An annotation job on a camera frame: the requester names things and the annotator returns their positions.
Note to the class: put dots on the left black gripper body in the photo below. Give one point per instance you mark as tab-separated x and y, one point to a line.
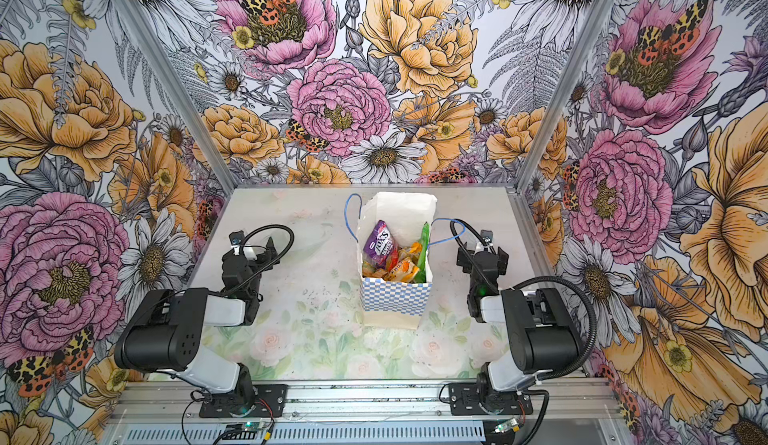
264	258

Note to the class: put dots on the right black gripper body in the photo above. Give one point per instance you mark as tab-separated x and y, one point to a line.
467	269

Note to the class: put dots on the green Lays chips bag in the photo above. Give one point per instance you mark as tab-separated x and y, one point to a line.
420	276

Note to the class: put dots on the yellow mango candy bag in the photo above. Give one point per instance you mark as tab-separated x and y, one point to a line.
411	252

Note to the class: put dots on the small red orange packet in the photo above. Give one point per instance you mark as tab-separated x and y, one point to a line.
392	259

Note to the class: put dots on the checkered paper bag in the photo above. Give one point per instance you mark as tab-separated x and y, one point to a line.
392	304

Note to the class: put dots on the purple candy bag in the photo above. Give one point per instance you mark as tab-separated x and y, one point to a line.
378	245

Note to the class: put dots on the orange biscuit packet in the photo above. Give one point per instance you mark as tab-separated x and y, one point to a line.
403	272

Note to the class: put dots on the small orange snack packet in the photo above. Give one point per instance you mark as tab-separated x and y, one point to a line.
370	271

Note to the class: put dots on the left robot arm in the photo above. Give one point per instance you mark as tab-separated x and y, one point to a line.
164	335

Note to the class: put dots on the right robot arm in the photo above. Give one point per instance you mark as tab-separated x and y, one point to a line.
540	333

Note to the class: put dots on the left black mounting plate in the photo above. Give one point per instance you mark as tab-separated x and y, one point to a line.
263	401

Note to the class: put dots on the black mounting plate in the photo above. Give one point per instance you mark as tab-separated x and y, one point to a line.
263	401
472	399

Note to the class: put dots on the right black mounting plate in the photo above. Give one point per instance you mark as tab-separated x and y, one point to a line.
472	399

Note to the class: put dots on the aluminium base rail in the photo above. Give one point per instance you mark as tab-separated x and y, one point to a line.
431	411

